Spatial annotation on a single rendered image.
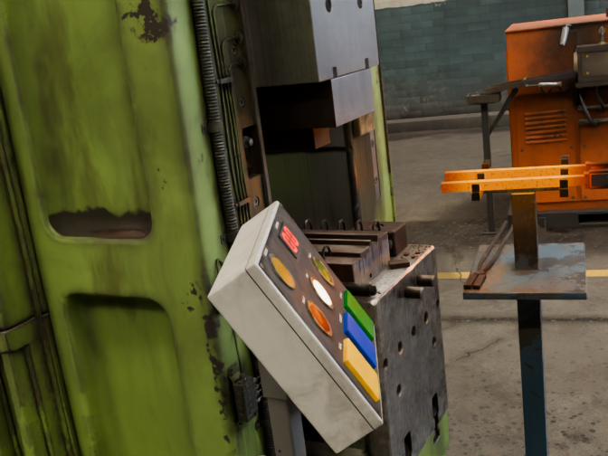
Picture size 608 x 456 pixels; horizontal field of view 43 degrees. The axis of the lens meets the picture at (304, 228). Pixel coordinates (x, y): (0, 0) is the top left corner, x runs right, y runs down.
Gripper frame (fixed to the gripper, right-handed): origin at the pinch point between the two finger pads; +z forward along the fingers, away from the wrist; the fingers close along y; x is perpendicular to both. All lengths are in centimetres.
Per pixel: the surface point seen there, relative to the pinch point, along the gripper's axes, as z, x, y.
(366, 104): 49, 27, -31
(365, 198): 59, -1, -5
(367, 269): 51, -8, -40
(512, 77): 38, -6, 308
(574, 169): 6.9, 0.3, 10.2
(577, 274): 7.2, -26.1, 4.5
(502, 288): 25.5, -26.1, -4.8
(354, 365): 37, 1, -104
